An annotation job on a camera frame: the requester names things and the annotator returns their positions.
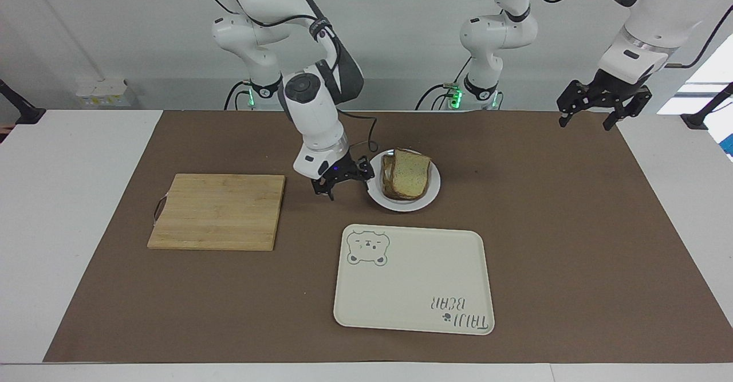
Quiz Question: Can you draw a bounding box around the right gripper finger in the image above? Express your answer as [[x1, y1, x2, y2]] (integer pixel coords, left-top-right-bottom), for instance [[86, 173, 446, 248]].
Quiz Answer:
[[350, 155, 376, 184], [311, 177, 339, 201]]

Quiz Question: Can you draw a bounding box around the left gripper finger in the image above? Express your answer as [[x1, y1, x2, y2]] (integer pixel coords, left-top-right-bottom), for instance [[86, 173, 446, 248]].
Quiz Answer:
[[601, 85, 653, 132], [557, 79, 597, 128]]

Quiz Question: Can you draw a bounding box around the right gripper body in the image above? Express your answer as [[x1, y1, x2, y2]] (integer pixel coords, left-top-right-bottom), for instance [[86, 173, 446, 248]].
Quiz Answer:
[[318, 148, 360, 184]]

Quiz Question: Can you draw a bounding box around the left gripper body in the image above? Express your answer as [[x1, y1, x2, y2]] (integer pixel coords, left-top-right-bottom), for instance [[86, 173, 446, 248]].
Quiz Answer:
[[590, 69, 637, 101]]

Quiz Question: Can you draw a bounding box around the white round plate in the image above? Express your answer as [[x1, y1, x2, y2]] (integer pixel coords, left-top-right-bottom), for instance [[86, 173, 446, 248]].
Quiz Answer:
[[366, 149, 442, 212]]

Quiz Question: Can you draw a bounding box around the brown bread slice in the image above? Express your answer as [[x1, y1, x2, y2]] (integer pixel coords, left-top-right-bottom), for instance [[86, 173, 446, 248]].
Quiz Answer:
[[391, 148, 432, 201], [381, 153, 397, 195]]

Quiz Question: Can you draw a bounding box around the black stand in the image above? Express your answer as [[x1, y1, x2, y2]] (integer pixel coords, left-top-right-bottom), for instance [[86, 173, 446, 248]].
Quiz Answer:
[[680, 82, 733, 131], [0, 78, 47, 125]]

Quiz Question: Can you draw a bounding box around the bamboo cutting board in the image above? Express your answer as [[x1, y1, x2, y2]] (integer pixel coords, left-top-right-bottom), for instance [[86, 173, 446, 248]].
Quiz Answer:
[[147, 174, 286, 251]]

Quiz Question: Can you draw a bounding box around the cream tray with bear print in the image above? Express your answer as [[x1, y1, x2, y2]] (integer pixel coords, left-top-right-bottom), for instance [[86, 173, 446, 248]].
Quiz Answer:
[[333, 224, 495, 336]]

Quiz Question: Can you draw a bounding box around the white wall socket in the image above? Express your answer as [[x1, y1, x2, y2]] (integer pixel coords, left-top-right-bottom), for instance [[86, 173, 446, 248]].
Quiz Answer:
[[76, 78, 137, 109]]

